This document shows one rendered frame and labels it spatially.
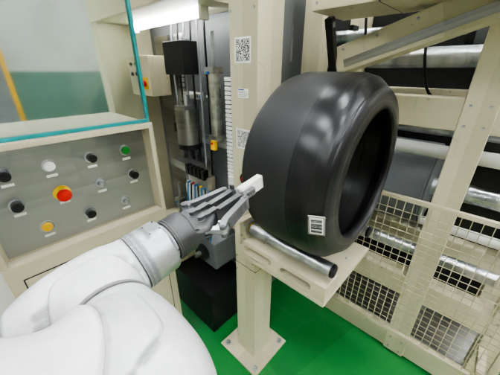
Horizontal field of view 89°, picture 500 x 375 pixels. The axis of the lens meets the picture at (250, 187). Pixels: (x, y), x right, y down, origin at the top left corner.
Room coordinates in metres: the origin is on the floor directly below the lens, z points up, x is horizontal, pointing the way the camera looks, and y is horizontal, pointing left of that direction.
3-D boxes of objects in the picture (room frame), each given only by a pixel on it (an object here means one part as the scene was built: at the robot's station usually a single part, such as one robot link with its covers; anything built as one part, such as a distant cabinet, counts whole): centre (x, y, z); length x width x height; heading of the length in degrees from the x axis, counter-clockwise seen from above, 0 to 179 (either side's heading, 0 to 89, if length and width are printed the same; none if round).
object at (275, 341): (0.98, -0.02, 0.01); 0.27 x 0.27 x 0.02; 47
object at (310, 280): (0.71, -0.12, 0.83); 0.36 x 0.09 x 0.06; 47
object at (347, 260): (0.82, -0.22, 0.80); 0.37 x 0.36 x 0.02; 137
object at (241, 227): (0.94, -0.09, 0.90); 0.40 x 0.03 x 0.10; 137
